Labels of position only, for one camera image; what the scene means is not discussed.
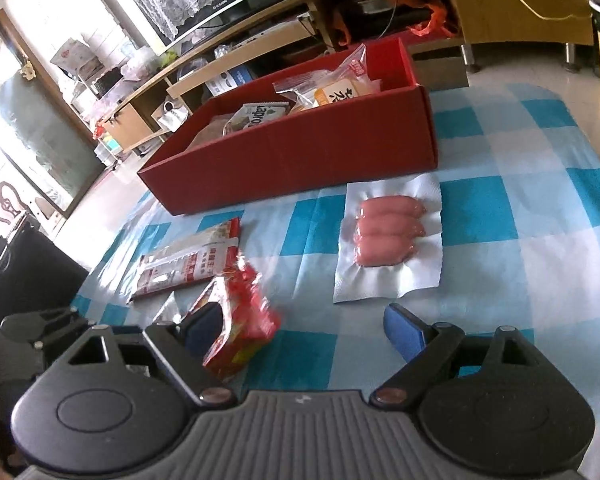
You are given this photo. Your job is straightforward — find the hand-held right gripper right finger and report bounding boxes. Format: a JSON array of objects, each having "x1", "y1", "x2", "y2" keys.
[{"x1": 370, "y1": 302, "x2": 551, "y2": 408}]

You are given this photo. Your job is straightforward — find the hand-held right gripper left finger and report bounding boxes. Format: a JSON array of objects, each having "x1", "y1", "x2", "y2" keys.
[{"x1": 52, "y1": 302, "x2": 237, "y2": 407}]

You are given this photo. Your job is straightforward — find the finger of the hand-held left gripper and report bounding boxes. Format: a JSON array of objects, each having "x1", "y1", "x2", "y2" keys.
[{"x1": 32, "y1": 307, "x2": 88, "y2": 348}]

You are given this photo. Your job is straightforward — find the red snack packet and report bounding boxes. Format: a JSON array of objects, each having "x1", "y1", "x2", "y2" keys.
[{"x1": 185, "y1": 262, "x2": 282, "y2": 382}]

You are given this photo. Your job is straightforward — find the red cardboard box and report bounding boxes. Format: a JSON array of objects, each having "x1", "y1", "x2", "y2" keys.
[{"x1": 137, "y1": 37, "x2": 439, "y2": 217}]

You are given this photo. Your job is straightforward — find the black chair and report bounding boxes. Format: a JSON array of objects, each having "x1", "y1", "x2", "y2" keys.
[{"x1": 0, "y1": 215, "x2": 89, "y2": 322}]

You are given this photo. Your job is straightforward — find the red white flat packet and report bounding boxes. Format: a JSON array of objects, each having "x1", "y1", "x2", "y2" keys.
[{"x1": 129, "y1": 216, "x2": 243, "y2": 302}]

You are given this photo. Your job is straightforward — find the vacuum-packed sausage pack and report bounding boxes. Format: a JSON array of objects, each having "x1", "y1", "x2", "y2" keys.
[{"x1": 332, "y1": 172, "x2": 443, "y2": 305}]

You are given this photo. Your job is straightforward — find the wooden chair back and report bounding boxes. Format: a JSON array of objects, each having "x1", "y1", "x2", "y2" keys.
[{"x1": 0, "y1": 182, "x2": 32, "y2": 227}]

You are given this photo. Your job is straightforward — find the blue white checkered tablecloth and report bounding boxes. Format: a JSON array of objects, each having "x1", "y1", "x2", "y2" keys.
[{"x1": 70, "y1": 82, "x2": 600, "y2": 411}]

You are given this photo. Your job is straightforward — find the glass sliding door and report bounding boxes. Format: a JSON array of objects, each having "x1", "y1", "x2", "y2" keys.
[{"x1": 0, "y1": 10, "x2": 106, "y2": 221}]

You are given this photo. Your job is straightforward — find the brown snack packet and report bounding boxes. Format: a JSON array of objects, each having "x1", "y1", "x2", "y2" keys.
[{"x1": 187, "y1": 114, "x2": 233, "y2": 151}]

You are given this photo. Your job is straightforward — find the white paper bag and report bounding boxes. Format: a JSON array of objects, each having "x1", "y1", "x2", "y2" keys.
[{"x1": 152, "y1": 100, "x2": 189, "y2": 134}]

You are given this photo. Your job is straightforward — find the green white snack packet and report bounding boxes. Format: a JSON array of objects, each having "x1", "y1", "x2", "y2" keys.
[{"x1": 225, "y1": 101, "x2": 292, "y2": 135}]

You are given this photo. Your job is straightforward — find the white rack cart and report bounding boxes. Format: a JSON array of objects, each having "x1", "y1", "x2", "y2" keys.
[{"x1": 50, "y1": 37, "x2": 132, "y2": 167}]

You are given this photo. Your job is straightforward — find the white noodle snack packet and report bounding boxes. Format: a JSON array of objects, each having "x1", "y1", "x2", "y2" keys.
[{"x1": 314, "y1": 77, "x2": 382, "y2": 108}]

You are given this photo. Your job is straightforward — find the blue white box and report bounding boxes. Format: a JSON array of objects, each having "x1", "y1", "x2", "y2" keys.
[{"x1": 205, "y1": 65, "x2": 254, "y2": 97}]

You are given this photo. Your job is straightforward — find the clear plastic bag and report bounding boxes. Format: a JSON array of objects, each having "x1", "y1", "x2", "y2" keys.
[{"x1": 272, "y1": 44, "x2": 370, "y2": 110}]

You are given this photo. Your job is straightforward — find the clear plastic bags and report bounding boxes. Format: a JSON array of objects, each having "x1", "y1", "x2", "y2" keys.
[{"x1": 119, "y1": 45, "x2": 167, "y2": 82}]

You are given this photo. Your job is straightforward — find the orange plastic bag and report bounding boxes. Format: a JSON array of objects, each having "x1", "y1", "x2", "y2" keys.
[{"x1": 330, "y1": 0, "x2": 449, "y2": 47}]

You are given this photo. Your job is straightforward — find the flat screen television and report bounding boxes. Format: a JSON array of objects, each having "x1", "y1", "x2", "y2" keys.
[{"x1": 115, "y1": 0, "x2": 333, "y2": 56}]

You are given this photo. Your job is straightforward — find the wooden television stand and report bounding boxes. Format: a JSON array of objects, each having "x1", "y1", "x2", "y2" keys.
[{"x1": 100, "y1": 0, "x2": 597, "y2": 157}]

